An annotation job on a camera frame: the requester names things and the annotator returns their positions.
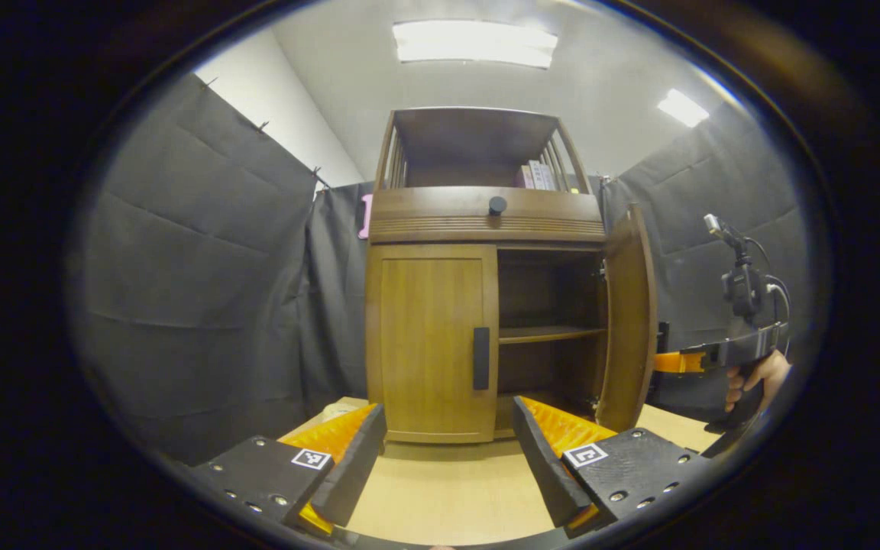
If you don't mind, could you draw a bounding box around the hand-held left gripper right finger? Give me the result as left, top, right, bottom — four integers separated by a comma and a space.
513, 395, 716, 538

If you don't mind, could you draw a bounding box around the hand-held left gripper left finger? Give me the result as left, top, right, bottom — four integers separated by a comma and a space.
192, 403, 387, 535

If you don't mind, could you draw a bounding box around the wooden shoe cabinet door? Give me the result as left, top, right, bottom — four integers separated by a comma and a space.
595, 204, 658, 434
366, 244, 499, 444

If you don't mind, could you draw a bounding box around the wooden double-door shoe cabinet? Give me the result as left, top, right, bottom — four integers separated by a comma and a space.
364, 107, 658, 445

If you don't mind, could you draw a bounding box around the wooden inner cabinet shelf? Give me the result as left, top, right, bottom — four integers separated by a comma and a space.
498, 326, 607, 345

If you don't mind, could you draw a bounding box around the small ceiling light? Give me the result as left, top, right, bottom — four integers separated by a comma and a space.
657, 89, 710, 128

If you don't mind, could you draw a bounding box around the black backdrop cloth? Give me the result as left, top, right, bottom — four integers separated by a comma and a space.
66, 73, 823, 467

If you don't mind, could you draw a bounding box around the large ceiling light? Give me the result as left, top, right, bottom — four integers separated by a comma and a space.
393, 19, 559, 70

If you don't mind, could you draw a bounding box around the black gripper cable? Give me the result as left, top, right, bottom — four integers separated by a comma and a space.
746, 237, 792, 329

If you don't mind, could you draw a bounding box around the black door handle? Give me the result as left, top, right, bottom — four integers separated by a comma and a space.
473, 327, 490, 391

